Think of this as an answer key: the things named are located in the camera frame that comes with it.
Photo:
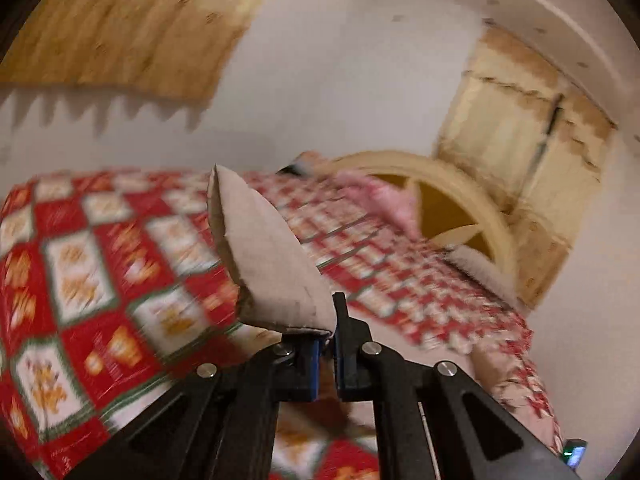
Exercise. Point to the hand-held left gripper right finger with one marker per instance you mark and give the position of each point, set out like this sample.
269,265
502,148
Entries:
344,360

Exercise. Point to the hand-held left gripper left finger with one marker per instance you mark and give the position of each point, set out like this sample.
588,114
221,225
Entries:
312,362

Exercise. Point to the beige quilted puffer jacket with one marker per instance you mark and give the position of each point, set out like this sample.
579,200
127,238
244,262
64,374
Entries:
260,250

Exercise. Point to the white pillow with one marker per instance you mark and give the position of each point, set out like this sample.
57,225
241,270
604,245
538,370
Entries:
472,262

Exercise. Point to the cream wooden headboard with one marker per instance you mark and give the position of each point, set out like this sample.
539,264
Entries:
492,220

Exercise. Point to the red patterned bed blanket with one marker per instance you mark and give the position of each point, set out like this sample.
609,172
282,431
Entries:
115,280

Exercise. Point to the yellow curtain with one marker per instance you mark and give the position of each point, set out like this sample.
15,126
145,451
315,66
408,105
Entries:
515,135

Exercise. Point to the wooden patterned wall hanging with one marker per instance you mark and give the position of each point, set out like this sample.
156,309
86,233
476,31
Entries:
125,25

